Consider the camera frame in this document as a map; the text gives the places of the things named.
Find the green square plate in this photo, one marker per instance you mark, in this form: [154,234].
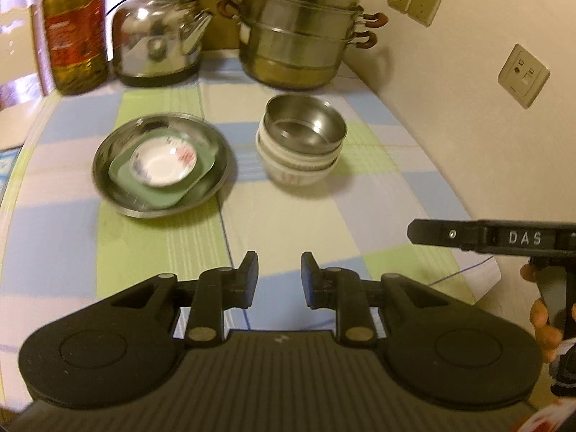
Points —
[160,198]

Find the cooking oil bottle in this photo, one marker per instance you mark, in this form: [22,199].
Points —
[76,42]

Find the stainless steel kettle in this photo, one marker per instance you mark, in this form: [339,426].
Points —
[157,43]

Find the wall socket plate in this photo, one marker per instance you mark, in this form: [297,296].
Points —
[523,76]

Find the large steel dish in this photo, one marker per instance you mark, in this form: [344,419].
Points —
[116,148]

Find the double wall switch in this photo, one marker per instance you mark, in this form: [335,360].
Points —
[422,11]

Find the cream plastic bowl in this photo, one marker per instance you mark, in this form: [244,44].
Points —
[295,160]

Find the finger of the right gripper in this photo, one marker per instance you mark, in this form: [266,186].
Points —
[443,233]

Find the small floral saucer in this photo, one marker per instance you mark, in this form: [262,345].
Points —
[162,161]

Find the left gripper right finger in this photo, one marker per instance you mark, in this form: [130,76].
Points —
[344,292]

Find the blue grid cloth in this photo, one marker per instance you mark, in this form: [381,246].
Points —
[7,164]

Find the person's right hand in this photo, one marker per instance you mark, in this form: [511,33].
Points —
[547,337]

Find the small steel pot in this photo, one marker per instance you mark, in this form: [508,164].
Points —
[304,124]

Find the white wooden chair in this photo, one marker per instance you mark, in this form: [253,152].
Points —
[19,59]

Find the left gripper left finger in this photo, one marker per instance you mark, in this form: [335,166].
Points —
[215,291]

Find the checked tablecloth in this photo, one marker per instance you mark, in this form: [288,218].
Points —
[62,247]

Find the stacked steel steamer pot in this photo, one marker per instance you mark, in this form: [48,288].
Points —
[299,44]

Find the white floral bowl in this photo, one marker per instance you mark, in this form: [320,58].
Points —
[291,177]

